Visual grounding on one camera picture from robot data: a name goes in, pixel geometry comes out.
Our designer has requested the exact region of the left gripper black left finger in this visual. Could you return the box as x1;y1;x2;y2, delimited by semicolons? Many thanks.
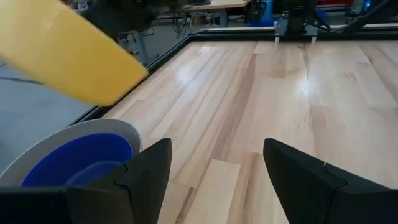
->
0;138;173;224

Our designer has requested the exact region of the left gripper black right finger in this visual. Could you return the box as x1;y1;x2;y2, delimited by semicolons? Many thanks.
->
263;138;398;224

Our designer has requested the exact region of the yellow plastic bowl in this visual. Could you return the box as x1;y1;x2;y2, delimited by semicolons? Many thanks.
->
0;0;149;107

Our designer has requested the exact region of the wooden desk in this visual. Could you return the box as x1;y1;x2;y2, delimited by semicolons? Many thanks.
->
185;0;250;28

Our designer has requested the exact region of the white plastic bowl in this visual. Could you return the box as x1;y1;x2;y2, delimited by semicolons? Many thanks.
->
0;118;144;188

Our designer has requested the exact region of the blue container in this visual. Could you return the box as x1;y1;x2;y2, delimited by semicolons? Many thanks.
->
244;0;275;27

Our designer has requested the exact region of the black diagonal frame brace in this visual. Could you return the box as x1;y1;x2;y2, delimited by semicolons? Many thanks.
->
341;0;398;34

